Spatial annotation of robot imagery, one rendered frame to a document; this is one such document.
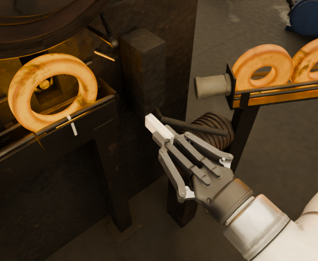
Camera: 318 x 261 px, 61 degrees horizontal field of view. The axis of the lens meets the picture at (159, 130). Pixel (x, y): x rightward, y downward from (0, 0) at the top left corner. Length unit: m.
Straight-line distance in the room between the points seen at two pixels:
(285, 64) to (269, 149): 0.84
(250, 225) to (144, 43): 0.45
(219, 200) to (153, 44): 0.39
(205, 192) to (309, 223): 0.15
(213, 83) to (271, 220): 0.41
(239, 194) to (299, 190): 1.03
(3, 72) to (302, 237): 0.59
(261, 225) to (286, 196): 0.99
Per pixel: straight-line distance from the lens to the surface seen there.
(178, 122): 0.75
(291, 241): 0.43
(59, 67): 0.58
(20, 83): 0.57
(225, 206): 0.44
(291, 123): 1.73
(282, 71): 0.77
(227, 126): 0.86
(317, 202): 0.52
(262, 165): 1.47
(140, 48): 0.65
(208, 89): 0.73
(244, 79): 0.75
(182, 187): 0.45
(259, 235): 0.43
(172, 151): 0.48
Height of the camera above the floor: 1.14
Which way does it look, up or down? 48 degrees down
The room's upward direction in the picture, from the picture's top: straight up
